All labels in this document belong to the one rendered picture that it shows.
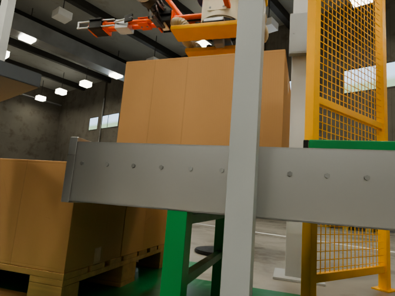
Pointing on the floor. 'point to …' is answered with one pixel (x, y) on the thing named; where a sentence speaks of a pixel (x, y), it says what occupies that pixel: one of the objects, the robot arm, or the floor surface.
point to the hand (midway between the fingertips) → (164, 21)
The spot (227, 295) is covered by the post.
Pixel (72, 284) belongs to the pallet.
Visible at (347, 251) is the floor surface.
